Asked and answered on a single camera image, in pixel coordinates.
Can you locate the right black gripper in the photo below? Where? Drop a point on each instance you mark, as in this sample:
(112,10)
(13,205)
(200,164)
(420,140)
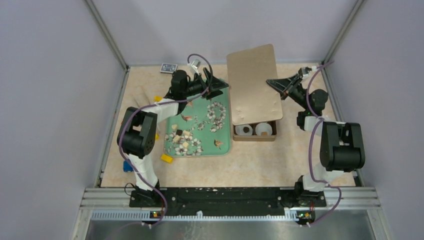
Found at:
(282,85)

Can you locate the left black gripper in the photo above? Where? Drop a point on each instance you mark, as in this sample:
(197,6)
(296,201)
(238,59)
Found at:
(216,84)

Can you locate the brown box lid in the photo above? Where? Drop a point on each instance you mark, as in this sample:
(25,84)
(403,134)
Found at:
(252,100)

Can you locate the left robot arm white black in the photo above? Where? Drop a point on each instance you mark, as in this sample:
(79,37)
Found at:
(137,134)

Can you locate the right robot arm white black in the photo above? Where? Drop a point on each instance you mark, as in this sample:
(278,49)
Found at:
(334,147)

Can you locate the brown chocolate box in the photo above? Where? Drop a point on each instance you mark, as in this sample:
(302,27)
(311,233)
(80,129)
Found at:
(254,137)

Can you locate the green floral tray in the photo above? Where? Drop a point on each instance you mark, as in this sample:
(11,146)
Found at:
(205,125)

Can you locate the white paper cup near right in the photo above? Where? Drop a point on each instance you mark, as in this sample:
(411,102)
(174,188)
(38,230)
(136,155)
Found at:
(263,127)

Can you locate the white paper cup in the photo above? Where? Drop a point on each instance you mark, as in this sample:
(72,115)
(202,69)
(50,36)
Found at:
(239,130)
(263,127)

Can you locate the white paper cup near left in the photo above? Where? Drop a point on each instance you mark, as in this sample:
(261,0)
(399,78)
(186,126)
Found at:
(239,130)

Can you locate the blue card deck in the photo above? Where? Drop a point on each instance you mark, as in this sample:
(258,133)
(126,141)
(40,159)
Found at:
(168,68)

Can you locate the yellow curved block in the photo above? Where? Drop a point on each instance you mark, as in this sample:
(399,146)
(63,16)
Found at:
(157,98)

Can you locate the yellow block near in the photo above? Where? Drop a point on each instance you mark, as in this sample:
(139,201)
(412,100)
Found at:
(166,158)

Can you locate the blue toy car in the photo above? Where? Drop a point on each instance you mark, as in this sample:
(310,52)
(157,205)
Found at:
(126,167)

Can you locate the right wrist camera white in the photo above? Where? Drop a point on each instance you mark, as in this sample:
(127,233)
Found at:
(304,72)

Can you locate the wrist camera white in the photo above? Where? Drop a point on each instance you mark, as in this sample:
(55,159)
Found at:
(194,66)
(304,72)

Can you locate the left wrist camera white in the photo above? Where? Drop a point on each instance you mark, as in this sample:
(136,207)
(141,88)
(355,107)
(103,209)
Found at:
(194,66)

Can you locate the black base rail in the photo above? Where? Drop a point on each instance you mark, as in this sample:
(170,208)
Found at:
(226,201)

